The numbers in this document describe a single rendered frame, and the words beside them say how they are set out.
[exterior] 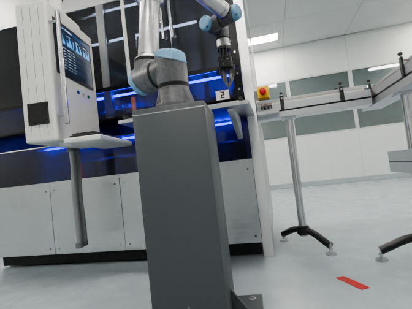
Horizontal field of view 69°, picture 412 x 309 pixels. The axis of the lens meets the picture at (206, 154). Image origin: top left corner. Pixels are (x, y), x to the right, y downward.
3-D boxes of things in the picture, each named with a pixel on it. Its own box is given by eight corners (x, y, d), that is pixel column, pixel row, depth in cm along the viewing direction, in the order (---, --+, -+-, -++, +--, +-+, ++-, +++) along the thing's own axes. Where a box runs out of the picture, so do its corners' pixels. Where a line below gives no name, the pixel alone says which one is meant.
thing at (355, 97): (257, 120, 194) (254, 96, 194) (259, 123, 209) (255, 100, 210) (373, 103, 179) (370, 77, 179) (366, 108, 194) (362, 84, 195)
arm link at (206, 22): (213, 8, 149) (226, 15, 157) (196, 18, 156) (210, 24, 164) (215, 24, 148) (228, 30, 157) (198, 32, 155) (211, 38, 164)
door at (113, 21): (111, 86, 209) (103, 5, 212) (175, 75, 199) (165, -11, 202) (110, 86, 209) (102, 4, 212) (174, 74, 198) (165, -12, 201)
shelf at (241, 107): (153, 132, 208) (152, 129, 208) (255, 117, 193) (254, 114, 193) (118, 124, 161) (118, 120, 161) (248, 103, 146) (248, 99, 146)
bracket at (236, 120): (238, 139, 187) (235, 118, 188) (243, 138, 186) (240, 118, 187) (230, 133, 154) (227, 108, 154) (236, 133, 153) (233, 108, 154)
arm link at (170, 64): (172, 78, 104) (168, 40, 105) (148, 88, 113) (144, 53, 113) (195, 83, 113) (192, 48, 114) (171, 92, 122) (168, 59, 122)
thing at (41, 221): (78, 237, 323) (70, 156, 327) (274, 224, 278) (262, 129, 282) (-8, 270, 225) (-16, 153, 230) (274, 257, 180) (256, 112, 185)
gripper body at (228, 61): (217, 68, 160) (215, 46, 160) (221, 73, 168) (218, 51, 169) (232, 65, 158) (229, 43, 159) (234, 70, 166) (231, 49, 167)
